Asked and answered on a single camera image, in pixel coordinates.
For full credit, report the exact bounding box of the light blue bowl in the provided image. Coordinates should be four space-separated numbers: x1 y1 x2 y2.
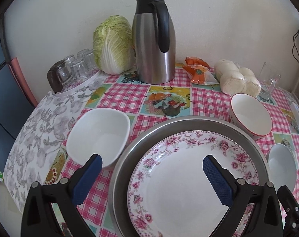
266 143 297 192

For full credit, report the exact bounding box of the red-rimmed strawberry bowl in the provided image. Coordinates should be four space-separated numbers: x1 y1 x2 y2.
228 94 273 141

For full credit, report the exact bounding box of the grey floral tablecloth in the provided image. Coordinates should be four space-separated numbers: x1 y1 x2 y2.
3 78 111 212

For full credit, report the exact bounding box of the round metal tray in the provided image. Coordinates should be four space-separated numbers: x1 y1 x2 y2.
108 116 270 236

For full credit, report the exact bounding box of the floral pink plate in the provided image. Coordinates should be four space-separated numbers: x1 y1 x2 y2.
127 131 259 236

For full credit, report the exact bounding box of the white square bowl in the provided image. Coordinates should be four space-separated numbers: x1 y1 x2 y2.
66 108 131 168

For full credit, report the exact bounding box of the white power strip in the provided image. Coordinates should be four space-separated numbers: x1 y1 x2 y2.
290 102 299 130

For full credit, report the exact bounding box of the pink-framed dark chair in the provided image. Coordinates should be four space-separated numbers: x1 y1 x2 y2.
0 39 34 172

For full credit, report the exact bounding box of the white tray under glasses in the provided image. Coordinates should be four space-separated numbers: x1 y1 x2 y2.
55 71 108 97

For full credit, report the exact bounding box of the bag of white buns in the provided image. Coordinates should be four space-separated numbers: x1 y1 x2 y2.
214 59 261 97

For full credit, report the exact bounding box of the glass mug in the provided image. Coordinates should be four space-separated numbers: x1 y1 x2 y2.
258 63 281 100

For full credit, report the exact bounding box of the dark glass jar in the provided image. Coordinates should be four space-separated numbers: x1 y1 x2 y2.
47 59 72 93

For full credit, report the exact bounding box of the clear drinking glass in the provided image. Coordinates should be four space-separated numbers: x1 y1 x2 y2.
77 49 97 71
64 55 75 67
71 58 90 83

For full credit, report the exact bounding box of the orange snack packet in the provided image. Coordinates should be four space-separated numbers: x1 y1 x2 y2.
183 57 218 85

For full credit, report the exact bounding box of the napa cabbage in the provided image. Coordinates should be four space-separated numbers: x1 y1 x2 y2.
93 15 135 75

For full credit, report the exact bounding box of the steel thermos jug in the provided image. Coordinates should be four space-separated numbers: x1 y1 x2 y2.
132 0 176 85

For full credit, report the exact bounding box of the black cable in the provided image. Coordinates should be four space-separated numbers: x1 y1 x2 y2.
291 26 299 77

